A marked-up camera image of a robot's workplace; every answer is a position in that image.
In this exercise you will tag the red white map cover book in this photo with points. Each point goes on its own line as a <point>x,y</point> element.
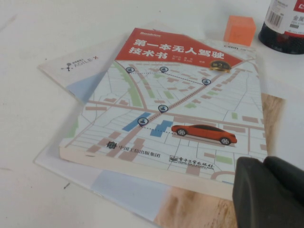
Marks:
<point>166,107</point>

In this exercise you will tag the orange foam cube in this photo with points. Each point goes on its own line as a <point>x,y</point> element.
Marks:
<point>238,32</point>

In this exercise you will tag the brochure with wood picture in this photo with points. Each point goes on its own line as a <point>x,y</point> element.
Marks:
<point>130,190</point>

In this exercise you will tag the black mesh pen holder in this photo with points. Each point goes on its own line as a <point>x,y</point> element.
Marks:
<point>282,35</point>

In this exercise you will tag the AgileX brochure with blue patch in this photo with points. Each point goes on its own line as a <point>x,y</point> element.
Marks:
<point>71,71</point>

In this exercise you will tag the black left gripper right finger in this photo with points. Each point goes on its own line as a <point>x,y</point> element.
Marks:
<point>289,173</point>

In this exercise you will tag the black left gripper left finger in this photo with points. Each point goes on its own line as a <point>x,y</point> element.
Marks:
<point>261,199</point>

